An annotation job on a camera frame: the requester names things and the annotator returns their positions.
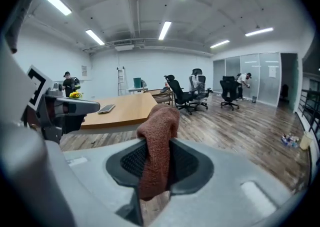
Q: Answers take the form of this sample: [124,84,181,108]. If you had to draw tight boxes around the white ladder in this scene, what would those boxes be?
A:
[116,66,126,97]

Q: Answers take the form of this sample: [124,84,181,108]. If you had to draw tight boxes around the black metal railing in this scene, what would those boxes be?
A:
[299,88,320,135]

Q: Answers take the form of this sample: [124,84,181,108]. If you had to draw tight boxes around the brown cloth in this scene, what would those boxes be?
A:
[136,103,181,202]

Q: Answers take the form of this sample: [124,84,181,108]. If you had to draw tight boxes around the white ceiling air conditioner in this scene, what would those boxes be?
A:
[114,40,136,52]

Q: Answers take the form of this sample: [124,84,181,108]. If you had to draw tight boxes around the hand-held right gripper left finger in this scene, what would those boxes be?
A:
[62,137,149,227]

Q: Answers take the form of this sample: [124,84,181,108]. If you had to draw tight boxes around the wooden table with white legs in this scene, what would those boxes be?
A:
[62,92,159,136]

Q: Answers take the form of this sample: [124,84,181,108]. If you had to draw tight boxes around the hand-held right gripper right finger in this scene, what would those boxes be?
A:
[149,137,294,227]

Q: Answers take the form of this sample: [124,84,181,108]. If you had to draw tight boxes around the black smartphone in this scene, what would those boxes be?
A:
[97,103,117,115]

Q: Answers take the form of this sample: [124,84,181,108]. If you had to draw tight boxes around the black office chair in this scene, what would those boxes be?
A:
[279,83,290,99]
[219,75,241,111]
[163,74,199,116]

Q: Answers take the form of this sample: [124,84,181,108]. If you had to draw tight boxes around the pile of small bottles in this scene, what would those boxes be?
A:
[280,133,300,148]

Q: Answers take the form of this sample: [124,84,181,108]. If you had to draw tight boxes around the gray mesh office chair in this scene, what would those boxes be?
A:
[188,68,212,111]

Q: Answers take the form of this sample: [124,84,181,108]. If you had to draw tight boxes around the gold frame shelf table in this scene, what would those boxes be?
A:
[144,87,175,108]

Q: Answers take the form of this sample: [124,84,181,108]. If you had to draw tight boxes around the sunflower bouquet in pot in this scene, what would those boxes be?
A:
[69,90,85,100]

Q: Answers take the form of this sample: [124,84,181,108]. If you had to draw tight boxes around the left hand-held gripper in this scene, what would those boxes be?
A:
[21,64,101,144]

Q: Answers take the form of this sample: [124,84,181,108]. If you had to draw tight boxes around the cream bucket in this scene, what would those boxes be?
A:
[299,130,314,151]

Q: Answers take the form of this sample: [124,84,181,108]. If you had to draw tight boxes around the small white side table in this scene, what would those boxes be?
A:
[128,86,149,96]

